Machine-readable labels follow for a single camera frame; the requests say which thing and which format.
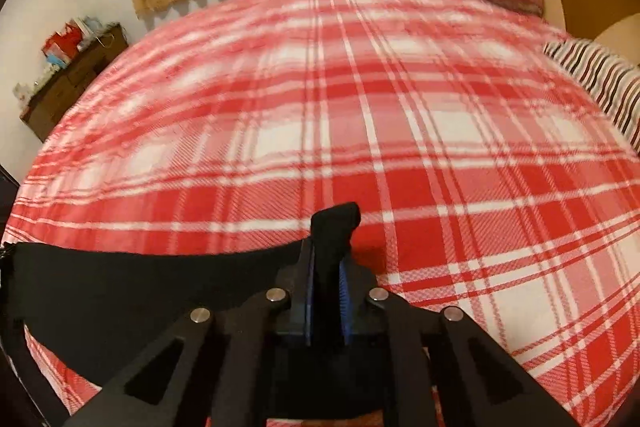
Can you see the dark wooden dresser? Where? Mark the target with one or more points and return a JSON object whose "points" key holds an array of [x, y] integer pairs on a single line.
{"points": [[59, 93]]}

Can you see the black pants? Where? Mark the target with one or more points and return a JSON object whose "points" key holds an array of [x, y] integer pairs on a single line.
{"points": [[96, 311]]}

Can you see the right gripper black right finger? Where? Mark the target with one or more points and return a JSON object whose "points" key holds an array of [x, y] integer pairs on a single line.
{"points": [[355, 283]]}

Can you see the red white plaid bedspread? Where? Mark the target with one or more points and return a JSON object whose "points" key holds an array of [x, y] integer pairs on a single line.
{"points": [[486, 177]]}

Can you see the striped pillow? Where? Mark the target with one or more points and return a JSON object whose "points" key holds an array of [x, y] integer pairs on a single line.
{"points": [[610, 80]]}

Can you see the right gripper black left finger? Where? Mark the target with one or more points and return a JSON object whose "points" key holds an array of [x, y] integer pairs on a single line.
{"points": [[297, 281]]}

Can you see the red gift bag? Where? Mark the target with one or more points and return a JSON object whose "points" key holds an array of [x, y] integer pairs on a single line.
{"points": [[64, 44]]}

